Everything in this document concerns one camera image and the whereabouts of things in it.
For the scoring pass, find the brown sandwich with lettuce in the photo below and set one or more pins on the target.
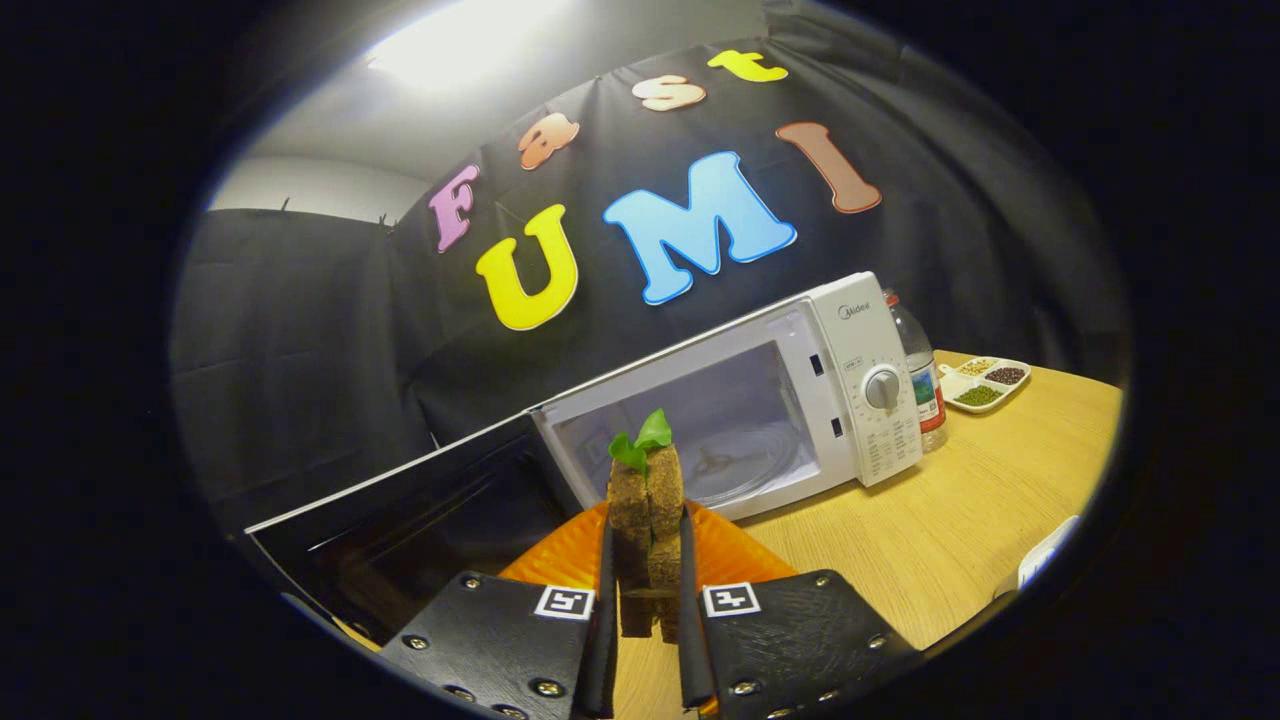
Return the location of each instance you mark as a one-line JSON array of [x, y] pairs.
[[645, 500]]

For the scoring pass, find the clear water bottle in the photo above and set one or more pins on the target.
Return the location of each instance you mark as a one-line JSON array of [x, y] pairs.
[[925, 385]]

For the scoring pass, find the white divided dish with beans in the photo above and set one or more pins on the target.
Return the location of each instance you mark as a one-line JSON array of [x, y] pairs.
[[985, 385]]

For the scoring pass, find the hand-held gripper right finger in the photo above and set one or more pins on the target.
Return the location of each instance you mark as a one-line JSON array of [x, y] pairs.
[[692, 640]]

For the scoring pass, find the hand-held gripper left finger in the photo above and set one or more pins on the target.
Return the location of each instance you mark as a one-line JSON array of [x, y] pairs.
[[605, 640]]

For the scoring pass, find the white plate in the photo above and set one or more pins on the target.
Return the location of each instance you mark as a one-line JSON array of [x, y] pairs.
[[1045, 555]]

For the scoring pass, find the black backdrop cloth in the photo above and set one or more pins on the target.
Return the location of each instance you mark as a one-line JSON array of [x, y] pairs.
[[300, 330]]

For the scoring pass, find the large ceiling light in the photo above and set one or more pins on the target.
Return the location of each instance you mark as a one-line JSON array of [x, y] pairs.
[[460, 40]]

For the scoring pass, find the white microwave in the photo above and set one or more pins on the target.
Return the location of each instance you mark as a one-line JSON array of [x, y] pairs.
[[860, 340]]

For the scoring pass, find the glass microwave turntable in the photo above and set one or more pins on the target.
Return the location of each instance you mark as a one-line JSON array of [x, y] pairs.
[[745, 470]]

